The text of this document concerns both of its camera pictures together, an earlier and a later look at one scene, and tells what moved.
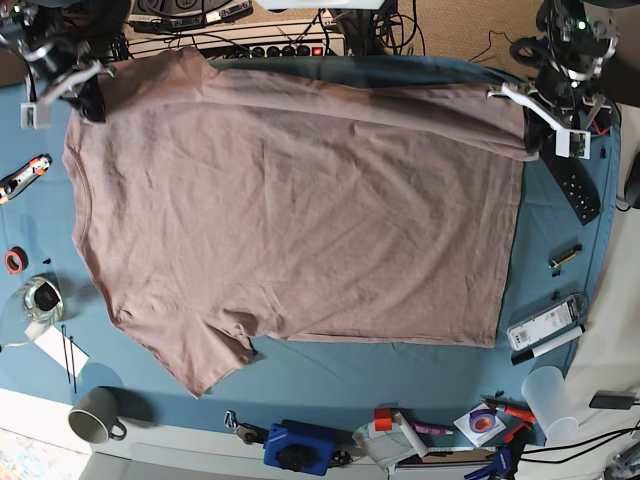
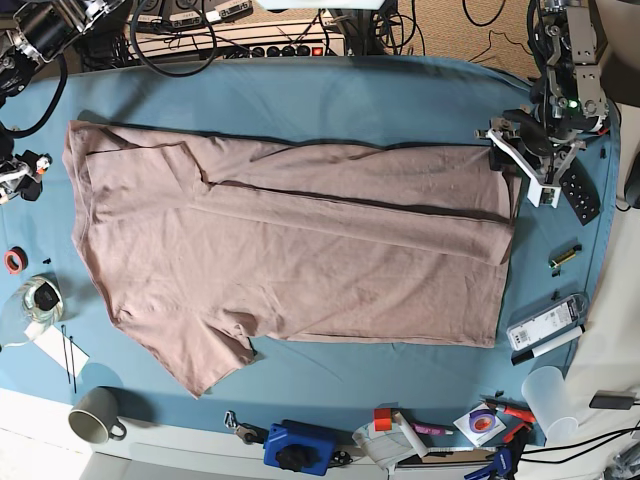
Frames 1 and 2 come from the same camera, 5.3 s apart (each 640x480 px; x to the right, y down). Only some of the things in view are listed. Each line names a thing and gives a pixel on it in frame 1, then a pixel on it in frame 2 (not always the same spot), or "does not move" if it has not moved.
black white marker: (524, 355) does not move
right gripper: (53, 56) to (18, 174)
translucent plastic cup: (546, 394) does not move
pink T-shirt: (219, 202) does not move
